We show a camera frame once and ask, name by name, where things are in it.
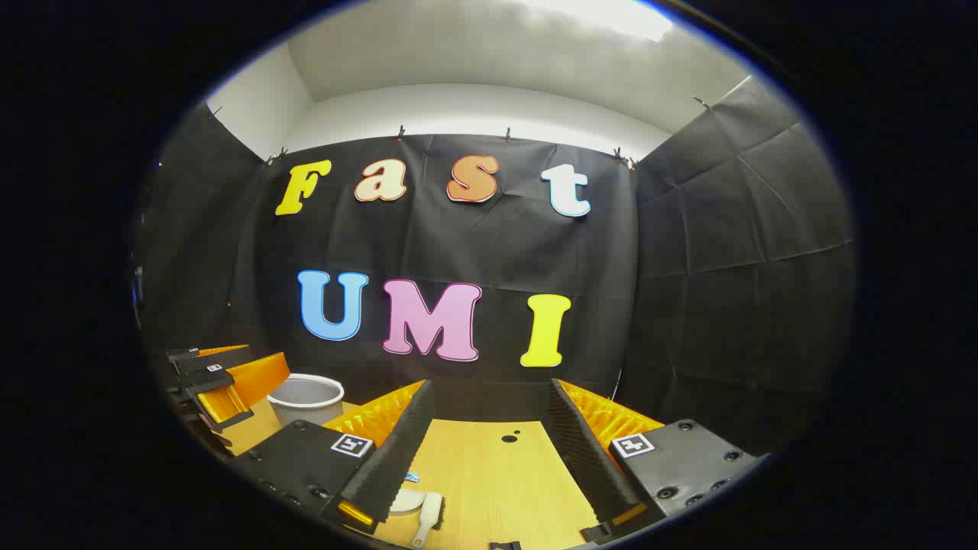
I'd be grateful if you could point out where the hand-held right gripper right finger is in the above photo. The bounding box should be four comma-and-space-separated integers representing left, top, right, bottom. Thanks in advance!
546, 378, 765, 545

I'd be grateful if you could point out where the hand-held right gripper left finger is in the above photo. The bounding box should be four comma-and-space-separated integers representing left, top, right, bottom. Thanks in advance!
228, 380, 436, 535

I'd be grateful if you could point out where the white ribbed garbage bin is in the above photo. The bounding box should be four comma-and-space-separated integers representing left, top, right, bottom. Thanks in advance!
266, 374, 345, 427

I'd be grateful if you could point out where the small grey dustpan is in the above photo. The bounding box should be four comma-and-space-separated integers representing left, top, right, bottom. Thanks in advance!
388, 487, 426, 517

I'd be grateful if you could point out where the small grey broom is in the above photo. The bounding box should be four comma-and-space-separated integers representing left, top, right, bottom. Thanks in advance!
411, 492, 445, 548

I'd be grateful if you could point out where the wooden desktop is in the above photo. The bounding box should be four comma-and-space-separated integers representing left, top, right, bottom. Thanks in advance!
218, 396, 606, 550

